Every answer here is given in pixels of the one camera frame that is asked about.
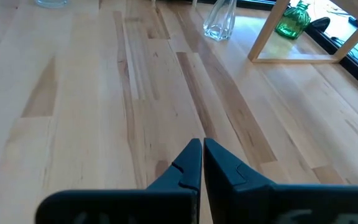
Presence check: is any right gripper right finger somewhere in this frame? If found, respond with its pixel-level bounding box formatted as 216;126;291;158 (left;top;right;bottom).
204;138;358;224

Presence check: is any clear conical glass vase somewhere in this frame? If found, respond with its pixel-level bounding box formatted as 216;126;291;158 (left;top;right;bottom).
203;0;238;42

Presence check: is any wooden slatted shelf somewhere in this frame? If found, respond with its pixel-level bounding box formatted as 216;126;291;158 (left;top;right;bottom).
247;0;358;65

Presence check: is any small green ribbed vase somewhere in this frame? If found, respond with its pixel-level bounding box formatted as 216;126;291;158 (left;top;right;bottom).
274;0;312;40

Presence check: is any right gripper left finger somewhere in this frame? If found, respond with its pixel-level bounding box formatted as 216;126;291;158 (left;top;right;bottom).
35;138;203;224

